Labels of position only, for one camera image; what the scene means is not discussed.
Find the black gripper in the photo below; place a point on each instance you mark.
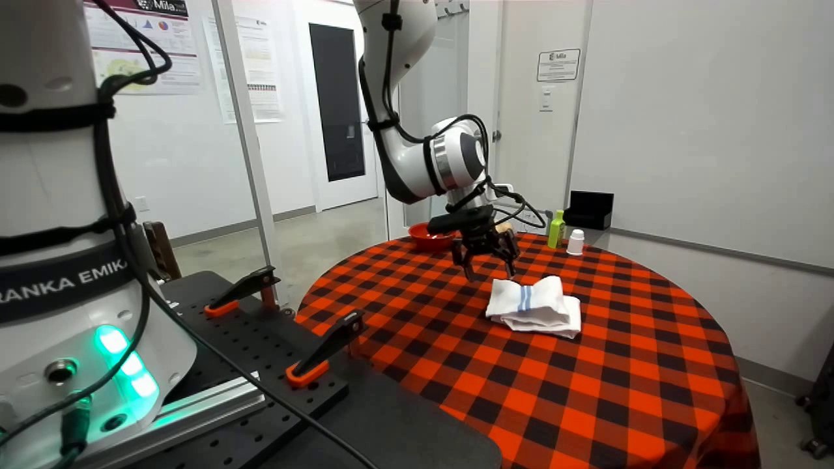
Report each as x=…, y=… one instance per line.
x=476, y=233

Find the white towel with blue stripes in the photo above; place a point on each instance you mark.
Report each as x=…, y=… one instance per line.
x=535, y=308

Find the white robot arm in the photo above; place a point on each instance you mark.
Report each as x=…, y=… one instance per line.
x=418, y=163

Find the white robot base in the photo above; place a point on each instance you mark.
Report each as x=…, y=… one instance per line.
x=87, y=352

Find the red bowl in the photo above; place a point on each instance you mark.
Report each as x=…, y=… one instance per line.
x=427, y=240

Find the green bottle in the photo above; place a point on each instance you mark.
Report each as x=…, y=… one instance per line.
x=556, y=229

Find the small white bottle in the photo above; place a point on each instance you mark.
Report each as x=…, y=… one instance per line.
x=574, y=242

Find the paper sign on door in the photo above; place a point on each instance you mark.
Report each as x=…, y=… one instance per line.
x=558, y=67

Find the near orange black clamp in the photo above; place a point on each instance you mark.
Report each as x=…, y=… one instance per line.
x=320, y=360

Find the orange black clamp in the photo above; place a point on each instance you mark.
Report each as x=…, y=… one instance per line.
x=320, y=360
x=256, y=283

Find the orange black checkered tablecloth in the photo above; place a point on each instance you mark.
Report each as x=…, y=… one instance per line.
x=651, y=380

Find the far orange black clamp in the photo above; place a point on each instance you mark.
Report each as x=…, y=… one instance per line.
x=256, y=283

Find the black perforated mounting board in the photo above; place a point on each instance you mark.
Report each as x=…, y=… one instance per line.
x=354, y=417

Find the dark glass door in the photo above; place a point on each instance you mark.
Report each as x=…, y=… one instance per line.
x=338, y=100

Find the black box on wall ledge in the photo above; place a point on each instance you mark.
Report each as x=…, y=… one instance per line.
x=591, y=210

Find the white door with handle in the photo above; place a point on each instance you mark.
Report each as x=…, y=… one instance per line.
x=534, y=123

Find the metal frame post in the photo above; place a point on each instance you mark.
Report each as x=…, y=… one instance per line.
x=246, y=123

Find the wall poster left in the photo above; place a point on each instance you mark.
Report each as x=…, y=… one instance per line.
x=145, y=33

